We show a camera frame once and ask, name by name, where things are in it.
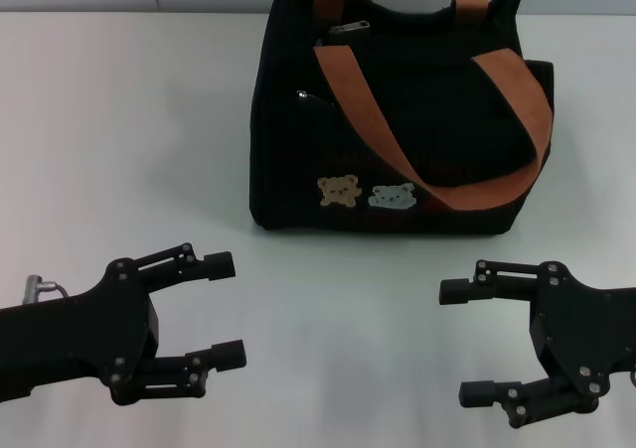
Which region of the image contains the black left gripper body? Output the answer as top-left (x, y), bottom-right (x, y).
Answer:
top-left (0, 257), bottom-right (161, 405)

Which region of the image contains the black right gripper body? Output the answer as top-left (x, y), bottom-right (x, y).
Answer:
top-left (528, 260), bottom-right (636, 413)

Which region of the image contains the black bear-patch food bag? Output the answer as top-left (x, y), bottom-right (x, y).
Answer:
top-left (247, 0), bottom-right (556, 233)

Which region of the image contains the small metal zipper pull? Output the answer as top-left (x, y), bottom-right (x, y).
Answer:
top-left (295, 89), bottom-right (335, 107)

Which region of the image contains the large metal zipper pull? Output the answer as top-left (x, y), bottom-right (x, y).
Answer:
top-left (327, 20), bottom-right (372, 43)

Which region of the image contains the left gripper cable connector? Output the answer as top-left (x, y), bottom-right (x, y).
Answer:
top-left (24, 273), bottom-right (77, 305)

